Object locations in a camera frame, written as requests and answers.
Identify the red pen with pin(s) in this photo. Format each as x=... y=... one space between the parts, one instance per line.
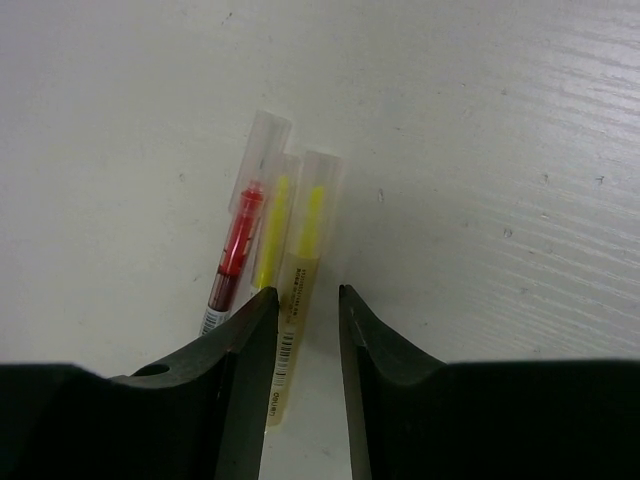
x=259 y=168

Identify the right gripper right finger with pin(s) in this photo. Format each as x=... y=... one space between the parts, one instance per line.
x=412 y=416

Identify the yellow highlighter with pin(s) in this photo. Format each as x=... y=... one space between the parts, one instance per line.
x=306 y=242
x=274 y=226

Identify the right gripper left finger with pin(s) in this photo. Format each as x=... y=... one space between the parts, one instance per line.
x=198 y=413

